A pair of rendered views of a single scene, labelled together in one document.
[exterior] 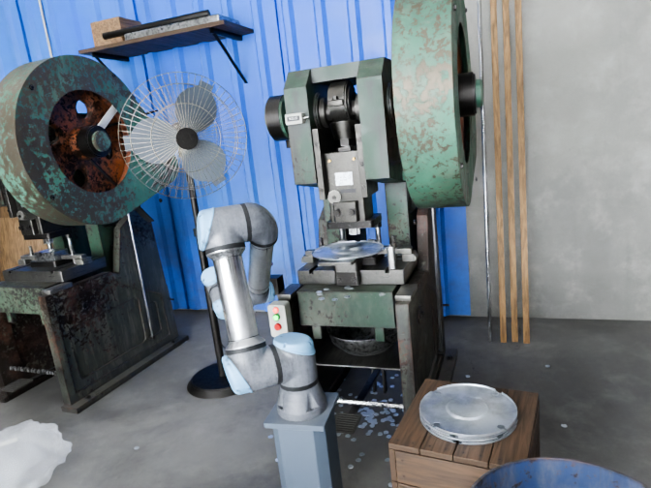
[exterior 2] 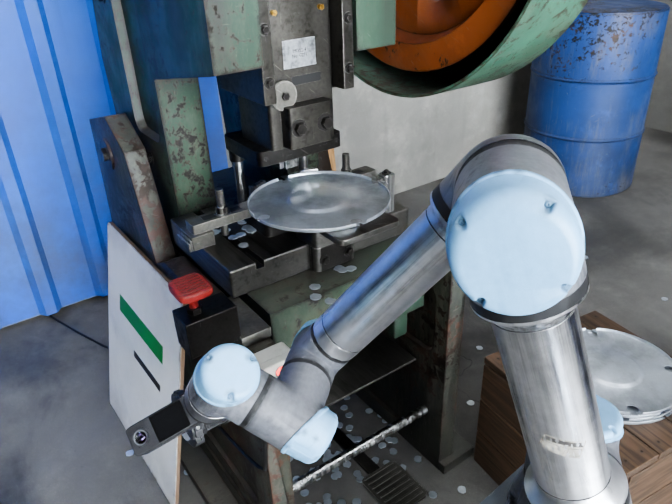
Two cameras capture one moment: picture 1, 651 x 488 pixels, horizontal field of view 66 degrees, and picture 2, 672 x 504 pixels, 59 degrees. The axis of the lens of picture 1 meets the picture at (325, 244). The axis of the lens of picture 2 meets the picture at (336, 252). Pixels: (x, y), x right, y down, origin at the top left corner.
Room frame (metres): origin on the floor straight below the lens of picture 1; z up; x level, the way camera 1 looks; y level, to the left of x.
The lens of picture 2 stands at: (1.30, 0.81, 1.28)
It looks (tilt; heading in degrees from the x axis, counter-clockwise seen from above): 29 degrees down; 305
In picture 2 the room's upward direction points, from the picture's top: 2 degrees counter-clockwise
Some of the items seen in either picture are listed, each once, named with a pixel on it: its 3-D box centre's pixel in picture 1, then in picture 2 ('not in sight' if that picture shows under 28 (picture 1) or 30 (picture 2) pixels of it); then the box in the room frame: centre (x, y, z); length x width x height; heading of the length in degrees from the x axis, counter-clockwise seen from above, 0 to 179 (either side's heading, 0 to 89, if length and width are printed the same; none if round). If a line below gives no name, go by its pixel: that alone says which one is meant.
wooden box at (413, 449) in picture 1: (470, 465); (594, 433); (1.38, -0.38, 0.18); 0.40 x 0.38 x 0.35; 152
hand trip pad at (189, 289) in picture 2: not in sight; (193, 302); (1.98, 0.26, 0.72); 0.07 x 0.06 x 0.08; 159
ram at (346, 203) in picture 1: (348, 184); (288, 64); (2.03, -0.12, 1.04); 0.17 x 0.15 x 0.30; 159
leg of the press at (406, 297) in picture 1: (429, 306); (350, 252); (2.11, -0.43, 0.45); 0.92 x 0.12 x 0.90; 159
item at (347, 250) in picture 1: (347, 249); (318, 198); (1.95, -0.09, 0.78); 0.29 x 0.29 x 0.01
